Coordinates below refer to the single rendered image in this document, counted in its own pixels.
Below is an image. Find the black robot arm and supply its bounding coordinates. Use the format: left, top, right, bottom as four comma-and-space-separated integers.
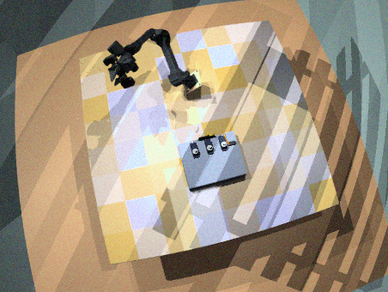
107, 28, 198, 88

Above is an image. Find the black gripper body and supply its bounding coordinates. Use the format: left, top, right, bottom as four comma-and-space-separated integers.
103, 54, 135, 88

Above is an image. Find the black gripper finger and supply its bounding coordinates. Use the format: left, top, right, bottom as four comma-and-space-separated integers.
108, 64, 121, 82
114, 75, 129, 86

